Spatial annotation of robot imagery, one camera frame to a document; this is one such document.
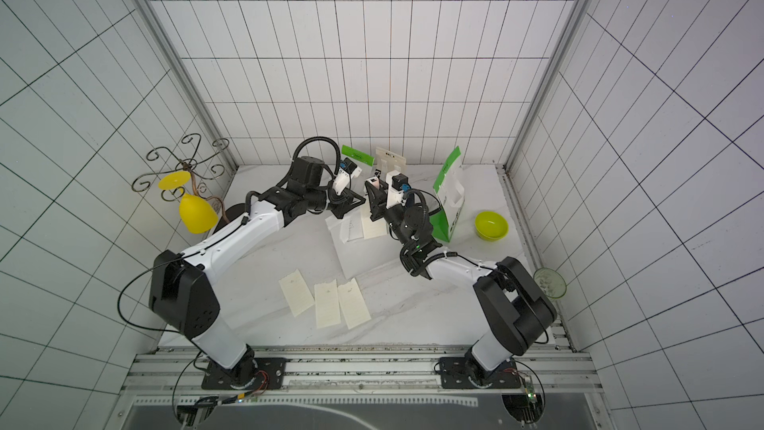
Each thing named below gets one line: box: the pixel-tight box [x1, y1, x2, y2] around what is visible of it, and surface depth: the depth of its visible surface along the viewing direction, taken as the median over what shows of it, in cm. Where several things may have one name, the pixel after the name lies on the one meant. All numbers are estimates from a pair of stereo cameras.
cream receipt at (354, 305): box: [338, 277, 372, 330], surface depth 87 cm
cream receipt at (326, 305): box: [314, 278, 342, 329], surface depth 87 cm
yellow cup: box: [179, 193, 219, 234], surface depth 81 cm
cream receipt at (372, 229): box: [361, 195, 388, 239], surface depth 83 cm
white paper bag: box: [325, 206, 404, 280], surface depth 84 cm
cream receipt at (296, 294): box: [278, 268, 316, 318], surface depth 88 cm
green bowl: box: [474, 211, 510, 242], surface depth 100 cm
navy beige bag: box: [375, 147, 407, 181], surface depth 92 cm
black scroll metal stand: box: [131, 133, 230, 221], surface depth 79 cm
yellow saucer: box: [157, 171, 191, 191], surface depth 76 cm
